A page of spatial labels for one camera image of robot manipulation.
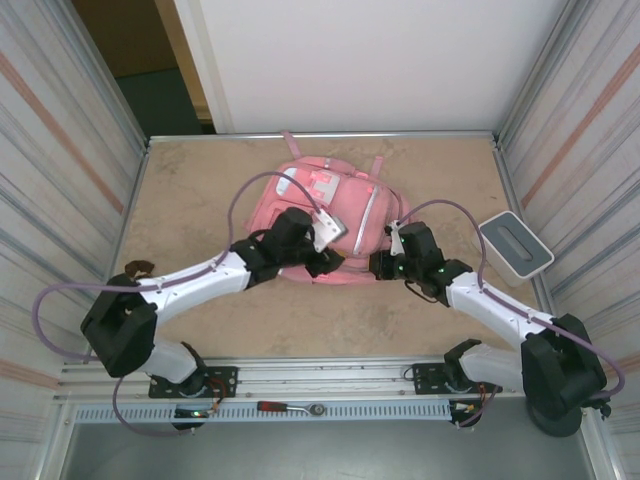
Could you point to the pink backpack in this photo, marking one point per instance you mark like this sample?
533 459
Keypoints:
350 200

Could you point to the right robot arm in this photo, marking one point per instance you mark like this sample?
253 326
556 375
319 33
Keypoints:
500 305

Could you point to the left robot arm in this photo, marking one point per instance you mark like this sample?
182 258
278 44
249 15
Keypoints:
200 285

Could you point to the grey white box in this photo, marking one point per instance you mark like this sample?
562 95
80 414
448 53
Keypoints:
515 240

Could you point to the brown crumpled cloth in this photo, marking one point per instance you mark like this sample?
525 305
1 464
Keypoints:
140 268

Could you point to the small circuit board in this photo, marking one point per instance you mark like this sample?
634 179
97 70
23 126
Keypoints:
192 413
467 409

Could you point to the brown wooden door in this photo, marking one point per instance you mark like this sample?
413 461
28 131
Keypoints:
125 35

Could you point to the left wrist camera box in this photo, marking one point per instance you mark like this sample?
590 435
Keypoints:
330 230

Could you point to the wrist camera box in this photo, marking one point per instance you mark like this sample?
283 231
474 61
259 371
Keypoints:
395 227
330 230

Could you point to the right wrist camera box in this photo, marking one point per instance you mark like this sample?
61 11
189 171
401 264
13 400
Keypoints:
395 227

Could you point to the aluminium mounting rail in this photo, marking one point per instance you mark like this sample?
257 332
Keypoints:
325 375

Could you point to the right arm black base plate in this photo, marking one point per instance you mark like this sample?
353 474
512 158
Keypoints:
425 375

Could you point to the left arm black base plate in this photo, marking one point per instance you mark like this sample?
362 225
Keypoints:
225 377

